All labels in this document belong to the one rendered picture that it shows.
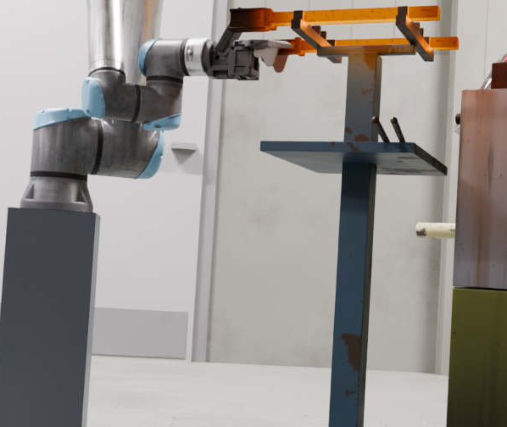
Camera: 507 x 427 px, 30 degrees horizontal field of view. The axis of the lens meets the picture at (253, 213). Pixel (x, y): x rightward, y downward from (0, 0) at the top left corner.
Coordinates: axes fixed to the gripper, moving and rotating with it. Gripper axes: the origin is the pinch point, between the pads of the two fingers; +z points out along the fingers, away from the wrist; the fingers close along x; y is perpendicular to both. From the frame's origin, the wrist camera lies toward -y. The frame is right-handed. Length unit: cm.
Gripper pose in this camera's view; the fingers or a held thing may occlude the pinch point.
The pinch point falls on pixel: (291, 46)
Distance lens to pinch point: 219.4
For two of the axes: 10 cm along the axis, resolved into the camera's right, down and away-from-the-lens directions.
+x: -3.3, -0.7, -9.4
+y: -0.6, 10.0, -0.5
